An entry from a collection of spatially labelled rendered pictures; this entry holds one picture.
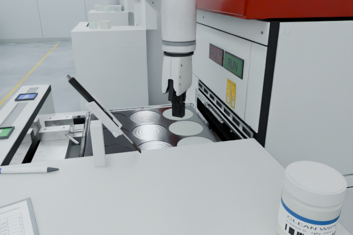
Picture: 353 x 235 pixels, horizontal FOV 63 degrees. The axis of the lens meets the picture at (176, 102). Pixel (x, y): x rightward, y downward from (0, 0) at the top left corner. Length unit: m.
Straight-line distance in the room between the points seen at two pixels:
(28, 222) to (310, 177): 0.39
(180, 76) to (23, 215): 0.43
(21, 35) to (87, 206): 8.61
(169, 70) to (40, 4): 8.20
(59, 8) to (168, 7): 8.11
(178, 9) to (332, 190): 0.47
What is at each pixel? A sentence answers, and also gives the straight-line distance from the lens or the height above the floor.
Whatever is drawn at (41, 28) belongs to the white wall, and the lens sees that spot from 8.88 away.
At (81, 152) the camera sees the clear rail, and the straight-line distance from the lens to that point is 0.76.
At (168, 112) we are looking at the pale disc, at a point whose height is 0.90.
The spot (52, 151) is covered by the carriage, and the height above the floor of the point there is 0.88.
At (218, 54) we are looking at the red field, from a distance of 0.86.
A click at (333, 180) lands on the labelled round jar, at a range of 0.41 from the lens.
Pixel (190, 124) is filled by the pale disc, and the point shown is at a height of 0.90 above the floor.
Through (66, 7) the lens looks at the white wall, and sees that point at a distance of 8.72.
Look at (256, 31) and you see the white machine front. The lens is 0.66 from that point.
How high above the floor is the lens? 1.27
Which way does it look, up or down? 21 degrees down
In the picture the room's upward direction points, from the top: straight up
